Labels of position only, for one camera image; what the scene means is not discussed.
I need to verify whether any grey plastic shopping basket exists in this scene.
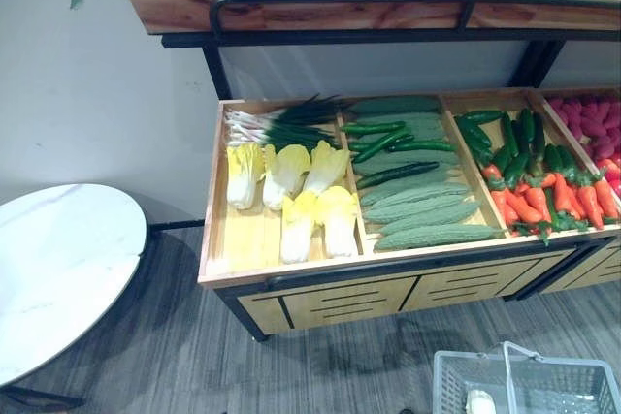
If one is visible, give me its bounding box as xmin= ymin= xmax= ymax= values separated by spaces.
xmin=432 ymin=340 xmax=621 ymax=414

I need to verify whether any green onion bunch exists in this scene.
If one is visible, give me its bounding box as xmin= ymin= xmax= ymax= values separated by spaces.
xmin=226 ymin=120 xmax=343 ymax=150
xmin=224 ymin=93 xmax=351 ymax=128

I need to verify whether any green bitter gourd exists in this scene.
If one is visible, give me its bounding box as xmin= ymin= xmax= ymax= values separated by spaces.
xmin=357 ymin=167 xmax=463 ymax=192
xmin=359 ymin=180 xmax=471 ymax=207
xmin=374 ymin=224 xmax=504 ymax=251
xmin=379 ymin=212 xmax=487 ymax=238
xmin=364 ymin=200 xmax=482 ymax=225
xmin=351 ymin=148 xmax=460 ymax=176

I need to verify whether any dark green pepper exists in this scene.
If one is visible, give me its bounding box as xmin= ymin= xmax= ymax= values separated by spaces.
xmin=519 ymin=108 xmax=536 ymax=156
xmin=556 ymin=143 xmax=582 ymax=183
xmin=458 ymin=110 xmax=505 ymax=125
xmin=455 ymin=115 xmax=494 ymax=154
xmin=532 ymin=111 xmax=547 ymax=159
xmin=500 ymin=112 xmax=521 ymax=154
xmin=489 ymin=143 xmax=513 ymax=175
xmin=543 ymin=143 xmax=565 ymax=175
xmin=504 ymin=151 xmax=531 ymax=190

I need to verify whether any round white marble table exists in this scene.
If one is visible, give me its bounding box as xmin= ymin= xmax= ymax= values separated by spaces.
xmin=0 ymin=183 xmax=162 ymax=410

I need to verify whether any wooden produce stand black frame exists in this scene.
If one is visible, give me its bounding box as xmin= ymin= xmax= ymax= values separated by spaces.
xmin=126 ymin=0 xmax=613 ymax=343

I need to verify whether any wooden fruit stand black frame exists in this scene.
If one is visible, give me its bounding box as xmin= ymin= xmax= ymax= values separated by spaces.
xmin=460 ymin=0 xmax=621 ymax=303

